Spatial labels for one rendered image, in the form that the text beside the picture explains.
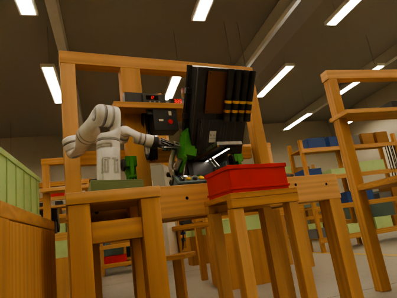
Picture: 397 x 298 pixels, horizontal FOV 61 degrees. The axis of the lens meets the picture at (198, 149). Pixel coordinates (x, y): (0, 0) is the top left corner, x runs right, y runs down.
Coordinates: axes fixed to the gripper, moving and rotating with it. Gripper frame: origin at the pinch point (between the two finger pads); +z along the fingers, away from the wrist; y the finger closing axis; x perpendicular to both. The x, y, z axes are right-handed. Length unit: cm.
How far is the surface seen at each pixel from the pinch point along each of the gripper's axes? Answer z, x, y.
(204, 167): 23.2, 8.7, -0.8
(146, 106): -18.3, -9.4, 30.4
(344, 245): 98, 9, -57
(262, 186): 22, -23, -68
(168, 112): -2.8, -9.3, 32.3
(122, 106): -33.1, -6.2, 27.4
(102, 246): 65, 512, 458
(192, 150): 8.5, -4.8, -9.0
